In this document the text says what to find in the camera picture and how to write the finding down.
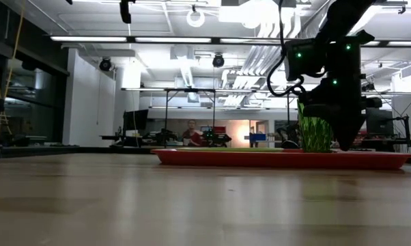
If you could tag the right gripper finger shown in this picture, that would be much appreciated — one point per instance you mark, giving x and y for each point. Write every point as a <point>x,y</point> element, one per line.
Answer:
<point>319,114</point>
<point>346,131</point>

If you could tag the red plastic tray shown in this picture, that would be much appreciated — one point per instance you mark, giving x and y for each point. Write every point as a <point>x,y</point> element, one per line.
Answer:
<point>277,160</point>

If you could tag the background black robot arm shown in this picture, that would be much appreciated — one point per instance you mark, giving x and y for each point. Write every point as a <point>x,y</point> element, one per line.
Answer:
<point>215,136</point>

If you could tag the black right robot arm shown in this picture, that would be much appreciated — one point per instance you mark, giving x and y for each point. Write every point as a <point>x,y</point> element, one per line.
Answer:
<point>342,20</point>

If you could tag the background black equipment stand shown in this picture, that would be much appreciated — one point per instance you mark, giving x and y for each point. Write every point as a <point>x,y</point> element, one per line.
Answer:
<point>379,123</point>

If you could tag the blue box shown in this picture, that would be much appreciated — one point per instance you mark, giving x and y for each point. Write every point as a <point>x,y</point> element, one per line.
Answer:
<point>257,137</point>

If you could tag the black ceiling spotlight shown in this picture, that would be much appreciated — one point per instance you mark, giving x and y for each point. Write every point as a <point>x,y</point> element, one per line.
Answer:
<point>105,65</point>
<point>218,61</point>

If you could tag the person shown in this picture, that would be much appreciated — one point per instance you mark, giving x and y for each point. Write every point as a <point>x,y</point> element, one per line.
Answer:
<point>192,136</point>

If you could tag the long ceiling light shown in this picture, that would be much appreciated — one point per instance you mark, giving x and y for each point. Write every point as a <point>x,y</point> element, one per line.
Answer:
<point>173,40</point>
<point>89,39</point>

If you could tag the black computer monitor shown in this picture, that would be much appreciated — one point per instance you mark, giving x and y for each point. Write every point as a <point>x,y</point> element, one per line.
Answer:
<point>135,119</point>

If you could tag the tall black table frame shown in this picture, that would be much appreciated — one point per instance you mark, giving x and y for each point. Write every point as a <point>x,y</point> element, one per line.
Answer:
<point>166,116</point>

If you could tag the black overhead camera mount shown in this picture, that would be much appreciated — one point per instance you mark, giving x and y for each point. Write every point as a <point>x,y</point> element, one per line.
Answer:
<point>125,12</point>

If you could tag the black aluminium table frame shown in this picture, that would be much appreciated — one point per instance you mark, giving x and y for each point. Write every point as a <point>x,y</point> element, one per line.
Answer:
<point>72,150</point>

